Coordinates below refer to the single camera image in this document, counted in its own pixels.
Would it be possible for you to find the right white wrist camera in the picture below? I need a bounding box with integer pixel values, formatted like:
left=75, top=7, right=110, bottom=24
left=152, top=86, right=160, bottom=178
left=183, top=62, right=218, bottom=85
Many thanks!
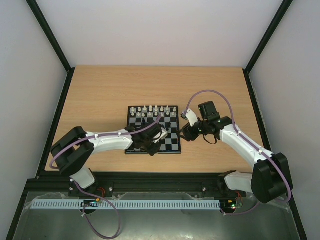
left=180, top=108, right=199, bottom=127

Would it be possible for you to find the right black frame post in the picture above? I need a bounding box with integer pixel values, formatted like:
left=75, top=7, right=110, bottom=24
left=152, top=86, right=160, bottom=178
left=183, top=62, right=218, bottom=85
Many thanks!
left=244, top=0, right=295, bottom=73

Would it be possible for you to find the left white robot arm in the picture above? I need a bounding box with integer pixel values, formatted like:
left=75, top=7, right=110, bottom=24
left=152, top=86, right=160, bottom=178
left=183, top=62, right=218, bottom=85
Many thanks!
left=49, top=121, right=168, bottom=189

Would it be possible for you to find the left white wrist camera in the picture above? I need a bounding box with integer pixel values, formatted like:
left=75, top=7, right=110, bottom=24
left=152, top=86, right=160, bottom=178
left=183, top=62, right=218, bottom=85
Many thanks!
left=153, top=127, right=168, bottom=143

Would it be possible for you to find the white slotted cable duct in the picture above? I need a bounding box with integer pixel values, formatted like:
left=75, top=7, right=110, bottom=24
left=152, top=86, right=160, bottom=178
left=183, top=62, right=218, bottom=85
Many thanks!
left=30, top=199, right=221, bottom=210

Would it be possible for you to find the black frame post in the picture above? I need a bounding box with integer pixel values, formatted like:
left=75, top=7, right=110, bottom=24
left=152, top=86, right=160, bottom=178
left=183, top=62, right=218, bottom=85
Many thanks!
left=24, top=0, right=75, bottom=73
left=244, top=0, right=295, bottom=73

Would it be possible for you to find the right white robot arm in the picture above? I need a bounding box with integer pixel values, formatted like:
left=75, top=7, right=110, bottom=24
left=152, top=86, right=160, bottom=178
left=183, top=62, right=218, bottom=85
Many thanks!
left=178, top=101, right=293, bottom=204

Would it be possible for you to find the black and white chessboard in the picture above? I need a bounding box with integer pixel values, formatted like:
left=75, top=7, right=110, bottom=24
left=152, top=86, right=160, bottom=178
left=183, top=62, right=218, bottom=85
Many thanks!
left=127, top=105, right=182, bottom=154

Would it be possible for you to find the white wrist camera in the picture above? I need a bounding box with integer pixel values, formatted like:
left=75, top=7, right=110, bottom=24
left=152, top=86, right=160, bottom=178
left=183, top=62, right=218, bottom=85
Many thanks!
left=180, top=108, right=199, bottom=127
left=153, top=127, right=168, bottom=143

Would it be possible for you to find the left black frame post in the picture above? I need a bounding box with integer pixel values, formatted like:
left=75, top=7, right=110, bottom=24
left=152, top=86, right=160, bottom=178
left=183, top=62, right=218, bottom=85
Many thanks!
left=24, top=0, right=75, bottom=73

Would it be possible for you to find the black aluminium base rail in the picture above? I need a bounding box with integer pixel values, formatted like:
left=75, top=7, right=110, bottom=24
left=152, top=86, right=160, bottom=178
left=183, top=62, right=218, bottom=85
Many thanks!
left=23, top=172, right=247, bottom=200

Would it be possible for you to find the purple cable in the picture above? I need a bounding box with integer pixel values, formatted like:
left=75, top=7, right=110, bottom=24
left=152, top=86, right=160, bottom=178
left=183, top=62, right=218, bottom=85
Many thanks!
left=186, top=89, right=293, bottom=217
left=49, top=114, right=163, bottom=238

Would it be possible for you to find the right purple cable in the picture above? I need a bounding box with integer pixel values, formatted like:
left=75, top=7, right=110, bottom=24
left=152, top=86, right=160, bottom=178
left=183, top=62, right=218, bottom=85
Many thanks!
left=186, top=89, right=293, bottom=217

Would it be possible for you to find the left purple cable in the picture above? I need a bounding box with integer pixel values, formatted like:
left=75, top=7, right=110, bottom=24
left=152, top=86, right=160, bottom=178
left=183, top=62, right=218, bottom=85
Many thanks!
left=49, top=114, right=163, bottom=238

